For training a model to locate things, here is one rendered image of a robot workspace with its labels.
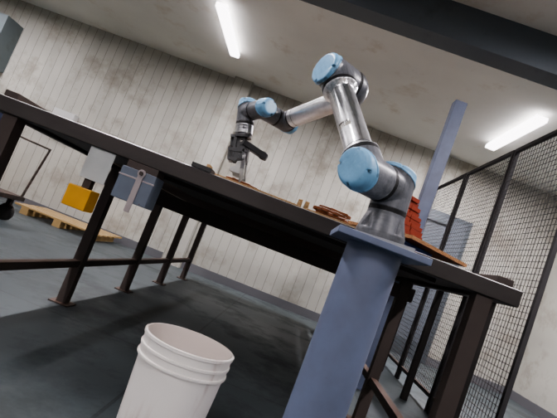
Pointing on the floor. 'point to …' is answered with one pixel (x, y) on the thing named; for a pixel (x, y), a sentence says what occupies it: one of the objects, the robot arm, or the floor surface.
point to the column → (347, 324)
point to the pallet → (63, 221)
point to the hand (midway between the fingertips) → (242, 182)
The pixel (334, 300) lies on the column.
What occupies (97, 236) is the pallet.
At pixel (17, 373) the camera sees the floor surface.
